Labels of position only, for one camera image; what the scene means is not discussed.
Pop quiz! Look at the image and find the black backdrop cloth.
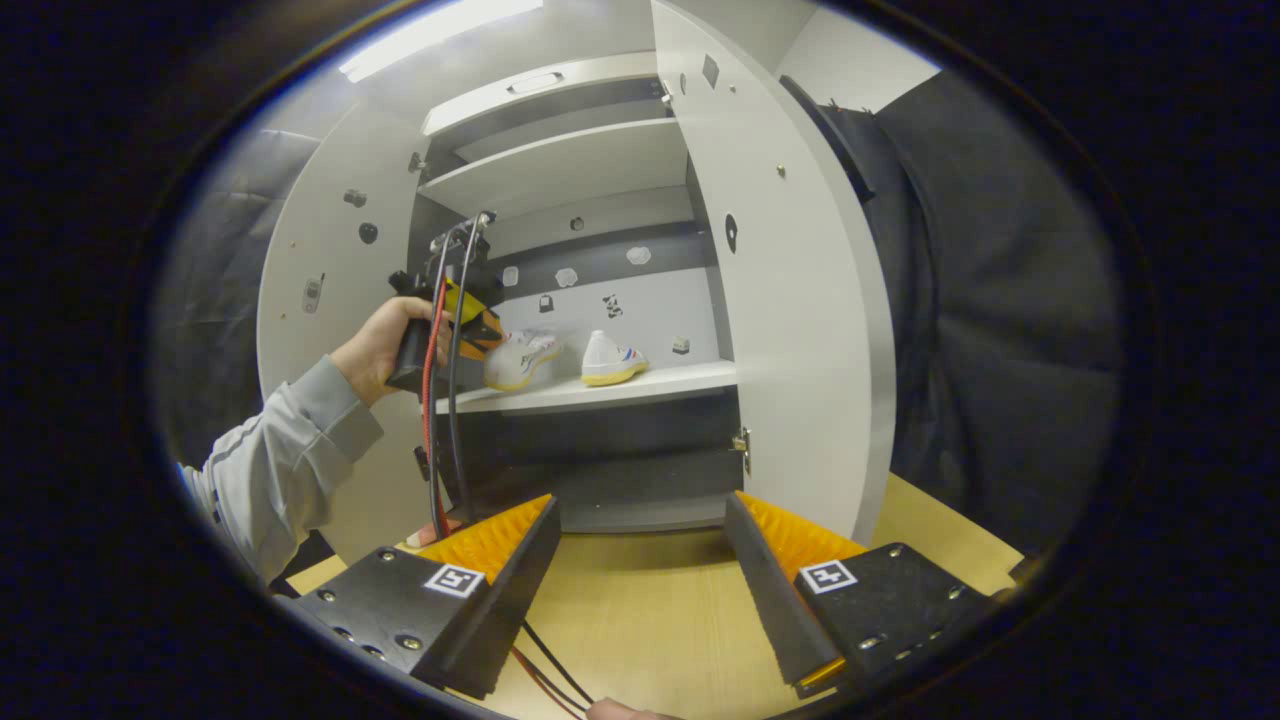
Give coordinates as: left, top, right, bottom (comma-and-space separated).
150, 70, 1126, 557

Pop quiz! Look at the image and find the white shoe cabinet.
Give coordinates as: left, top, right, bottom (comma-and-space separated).
405, 50, 746, 536

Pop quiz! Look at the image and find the red gripper cable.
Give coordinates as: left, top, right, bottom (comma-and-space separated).
419, 230, 453, 541
508, 645, 587, 720

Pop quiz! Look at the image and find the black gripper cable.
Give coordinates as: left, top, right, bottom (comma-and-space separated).
446, 212, 498, 523
518, 618, 598, 707

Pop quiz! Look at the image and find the white cabinet door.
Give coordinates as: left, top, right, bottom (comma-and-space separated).
257, 100, 471, 566
650, 0, 898, 547

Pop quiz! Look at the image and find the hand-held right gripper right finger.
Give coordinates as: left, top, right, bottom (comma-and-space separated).
724, 490, 1001, 699

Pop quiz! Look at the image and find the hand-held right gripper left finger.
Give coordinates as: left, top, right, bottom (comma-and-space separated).
290, 493, 563, 701

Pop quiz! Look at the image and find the ceiling light panel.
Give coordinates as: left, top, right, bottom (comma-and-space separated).
338, 0, 546, 84

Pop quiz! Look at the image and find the white canvas shoe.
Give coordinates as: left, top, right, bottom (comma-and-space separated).
484, 330, 563, 392
581, 330, 651, 387

